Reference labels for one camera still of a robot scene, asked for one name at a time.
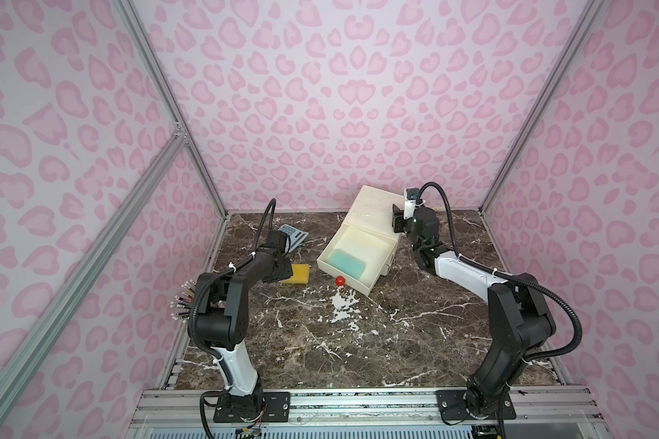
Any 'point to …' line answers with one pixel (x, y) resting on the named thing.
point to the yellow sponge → (300, 273)
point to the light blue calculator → (294, 236)
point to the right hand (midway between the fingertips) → (402, 205)
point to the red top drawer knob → (340, 281)
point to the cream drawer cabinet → (371, 208)
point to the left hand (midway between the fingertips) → (283, 270)
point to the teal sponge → (347, 263)
